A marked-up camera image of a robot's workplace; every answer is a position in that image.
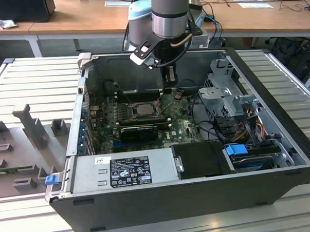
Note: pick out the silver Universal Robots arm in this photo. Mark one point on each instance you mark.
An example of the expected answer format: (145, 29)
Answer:
(169, 23)

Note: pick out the CPU socket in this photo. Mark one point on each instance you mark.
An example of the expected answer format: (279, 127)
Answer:
(132, 115)

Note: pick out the copper coloured tube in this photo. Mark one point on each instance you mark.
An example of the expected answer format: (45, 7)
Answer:
(180, 42)

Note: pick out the coin cell battery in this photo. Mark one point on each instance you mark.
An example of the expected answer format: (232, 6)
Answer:
(178, 95)

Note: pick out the black RAM stick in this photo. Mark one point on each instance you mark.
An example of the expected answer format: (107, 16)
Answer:
(141, 93)
(145, 120)

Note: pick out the black round capacitor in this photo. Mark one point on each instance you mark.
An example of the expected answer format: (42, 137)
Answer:
(108, 87)

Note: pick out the white paper sheet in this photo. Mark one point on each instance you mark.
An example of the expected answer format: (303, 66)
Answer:
(115, 3)
(255, 5)

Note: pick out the metal drive cage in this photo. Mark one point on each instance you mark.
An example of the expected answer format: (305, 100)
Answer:
(221, 100)

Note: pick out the green motherboard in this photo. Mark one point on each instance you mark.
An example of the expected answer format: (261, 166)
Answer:
(181, 125)

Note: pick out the grey case release latch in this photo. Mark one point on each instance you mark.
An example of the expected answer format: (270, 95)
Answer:
(84, 61)

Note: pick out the black graphics card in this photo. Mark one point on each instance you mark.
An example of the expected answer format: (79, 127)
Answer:
(137, 134)

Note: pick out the blue disk carrier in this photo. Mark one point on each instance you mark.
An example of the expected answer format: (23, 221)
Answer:
(236, 149)

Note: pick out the black office chair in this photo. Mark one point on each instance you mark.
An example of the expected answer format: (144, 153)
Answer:
(293, 53)

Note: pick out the hard disk drive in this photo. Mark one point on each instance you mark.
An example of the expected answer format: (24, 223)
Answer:
(252, 161)

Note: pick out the grey power supply unit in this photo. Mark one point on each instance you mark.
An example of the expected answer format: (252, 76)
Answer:
(88, 173)

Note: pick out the large black box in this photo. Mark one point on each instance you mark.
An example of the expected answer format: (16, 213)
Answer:
(19, 9)

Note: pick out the black open PC case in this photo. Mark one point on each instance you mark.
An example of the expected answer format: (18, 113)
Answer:
(148, 208)

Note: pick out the wooden desk with white leg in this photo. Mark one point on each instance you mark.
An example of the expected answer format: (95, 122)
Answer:
(9, 31)

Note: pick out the crumpled silver foil bag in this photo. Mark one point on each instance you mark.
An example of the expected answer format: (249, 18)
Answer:
(3, 23)

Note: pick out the blue case latch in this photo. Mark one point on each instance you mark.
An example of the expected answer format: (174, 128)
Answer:
(51, 180)

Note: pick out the grey parts rack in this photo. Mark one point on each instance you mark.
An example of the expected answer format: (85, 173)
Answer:
(22, 152)

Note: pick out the green RAM stick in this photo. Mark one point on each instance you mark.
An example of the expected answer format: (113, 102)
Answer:
(4, 171)

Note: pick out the small white wrist camera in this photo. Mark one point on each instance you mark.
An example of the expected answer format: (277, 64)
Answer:
(170, 74)

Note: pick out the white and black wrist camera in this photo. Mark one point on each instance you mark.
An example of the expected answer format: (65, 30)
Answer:
(140, 57)

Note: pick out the rear expansion slot bracket panel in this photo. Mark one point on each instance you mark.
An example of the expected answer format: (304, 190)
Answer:
(83, 124)

